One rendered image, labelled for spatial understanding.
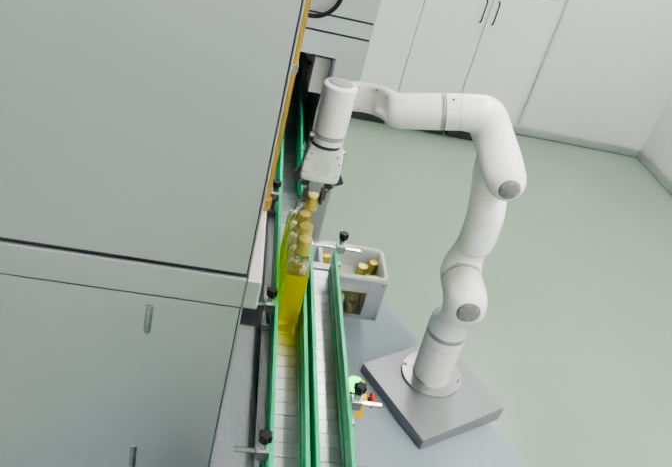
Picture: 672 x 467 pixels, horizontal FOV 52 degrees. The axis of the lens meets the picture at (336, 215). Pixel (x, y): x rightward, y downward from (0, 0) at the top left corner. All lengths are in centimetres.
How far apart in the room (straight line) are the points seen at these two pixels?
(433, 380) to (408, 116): 87
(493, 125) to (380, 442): 94
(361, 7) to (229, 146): 167
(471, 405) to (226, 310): 118
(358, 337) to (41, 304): 133
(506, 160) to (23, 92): 110
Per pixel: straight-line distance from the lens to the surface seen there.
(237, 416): 159
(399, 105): 165
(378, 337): 235
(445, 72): 573
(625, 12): 654
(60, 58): 98
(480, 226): 182
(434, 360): 210
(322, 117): 166
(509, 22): 572
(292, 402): 164
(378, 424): 208
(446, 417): 212
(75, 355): 127
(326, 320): 188
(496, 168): 168
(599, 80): 668
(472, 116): 167
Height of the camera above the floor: 224
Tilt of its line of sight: 31 degrees down
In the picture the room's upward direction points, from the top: 15 degrees clockwise
